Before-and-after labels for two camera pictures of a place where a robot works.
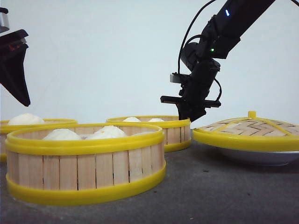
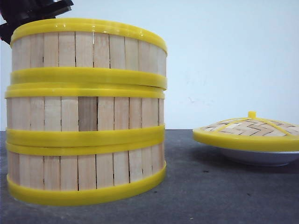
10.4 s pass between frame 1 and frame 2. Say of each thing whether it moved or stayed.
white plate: stayed
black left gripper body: moved
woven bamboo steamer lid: stayed
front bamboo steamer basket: stayed
